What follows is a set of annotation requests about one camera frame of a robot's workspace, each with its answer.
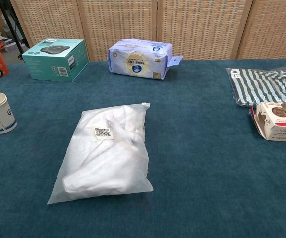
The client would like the striped cloth in clear bag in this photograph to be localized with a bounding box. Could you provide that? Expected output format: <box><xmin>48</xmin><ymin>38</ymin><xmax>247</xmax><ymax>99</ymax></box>
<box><xmin>226</xmin><ymin>64</ymin><xmax>286</xmax><ymax>107</ymax></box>

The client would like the lavender tissue pack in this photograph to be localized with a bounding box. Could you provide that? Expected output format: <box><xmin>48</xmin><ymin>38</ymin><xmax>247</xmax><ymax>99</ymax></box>
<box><xmin>107</xmin><ymin>38</ymin><xmax>184</xmax><ymax>81</ymax></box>

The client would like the teal speaker product box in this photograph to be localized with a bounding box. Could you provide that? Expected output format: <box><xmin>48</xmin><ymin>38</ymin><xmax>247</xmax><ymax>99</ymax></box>
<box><xmin>21</xmin><ymin>38</ymin><xmax>90</xmax><ymax>83</ymax></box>

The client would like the blue table mat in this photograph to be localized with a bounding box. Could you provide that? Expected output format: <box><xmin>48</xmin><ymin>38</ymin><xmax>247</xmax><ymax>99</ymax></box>
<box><xmin>0</xmin><ymin>58</ymin><xmax>286</xmax><ymax>238</ymax></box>

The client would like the woven wooden folding screen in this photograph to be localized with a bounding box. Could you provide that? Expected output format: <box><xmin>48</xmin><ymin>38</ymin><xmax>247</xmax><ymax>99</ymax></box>
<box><xmin>10</xmin><ymin>0</ymin><xmax>286</xmax><ymax>62</ymax></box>

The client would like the cookie carton box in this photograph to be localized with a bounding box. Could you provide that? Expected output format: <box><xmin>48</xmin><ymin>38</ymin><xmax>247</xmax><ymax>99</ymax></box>
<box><xmin>249</xmin><ymin>101</ymin><xmax>286</xmax><ymax>143</ymax></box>

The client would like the white garment in zip bag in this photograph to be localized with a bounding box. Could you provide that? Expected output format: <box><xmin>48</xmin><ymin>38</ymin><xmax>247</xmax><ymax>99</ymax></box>
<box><xmin>47</xmin><ymin>101</ymin><xmax>154</xmax><ymax>205</ymax></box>

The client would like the black tripod stand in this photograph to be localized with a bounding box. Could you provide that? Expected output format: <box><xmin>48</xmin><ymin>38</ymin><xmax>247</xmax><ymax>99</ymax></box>
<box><xmin>0</xmin><ymin>0</ymin><xmax>31</xmax><ymax>48</ymax></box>

